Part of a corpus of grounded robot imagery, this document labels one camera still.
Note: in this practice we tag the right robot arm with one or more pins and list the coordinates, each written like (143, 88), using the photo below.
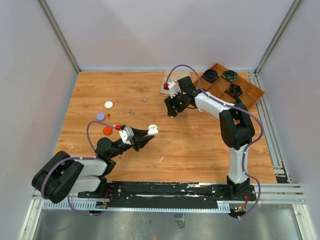
(236, 129)

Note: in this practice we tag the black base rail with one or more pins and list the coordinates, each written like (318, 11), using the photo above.
(168, 195)

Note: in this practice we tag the orange round case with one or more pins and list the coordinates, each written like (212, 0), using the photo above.
(107, 130)

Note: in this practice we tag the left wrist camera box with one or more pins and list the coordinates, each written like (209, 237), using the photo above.
(126, 135)

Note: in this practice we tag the purple round case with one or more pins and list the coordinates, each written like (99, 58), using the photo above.
(101, 116)

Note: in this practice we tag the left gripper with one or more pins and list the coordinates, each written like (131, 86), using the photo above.
(138, 143)

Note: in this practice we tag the white earbud charging case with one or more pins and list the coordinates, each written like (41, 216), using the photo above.
(152, 130)

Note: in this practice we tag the white round case far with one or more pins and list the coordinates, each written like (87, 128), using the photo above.
(108, 105)

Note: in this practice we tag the dark rolled sock middle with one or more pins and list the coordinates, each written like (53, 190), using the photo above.
(234, 91)

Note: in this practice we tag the wooden compartment tray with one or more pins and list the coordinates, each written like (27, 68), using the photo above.
(250, 94)

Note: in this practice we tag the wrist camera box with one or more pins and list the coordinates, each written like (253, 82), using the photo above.
(171, 89)
(126, 135)

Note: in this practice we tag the beige folded cloth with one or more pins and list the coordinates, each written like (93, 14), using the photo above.
(174, 77)

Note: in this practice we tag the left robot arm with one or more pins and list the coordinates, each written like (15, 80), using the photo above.
(64, 174)

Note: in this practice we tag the dark rolled sock bottom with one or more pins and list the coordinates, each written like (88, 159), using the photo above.
(238, 103)

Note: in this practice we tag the dark rolled sock top-right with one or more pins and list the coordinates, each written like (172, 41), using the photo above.
(230, 76)

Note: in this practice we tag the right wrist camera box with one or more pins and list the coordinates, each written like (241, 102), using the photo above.
(171, 89)

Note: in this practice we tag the dark rolled sock top-left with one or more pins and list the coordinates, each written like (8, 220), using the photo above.
(210, 75)

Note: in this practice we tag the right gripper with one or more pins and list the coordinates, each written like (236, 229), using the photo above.
(170, 102)

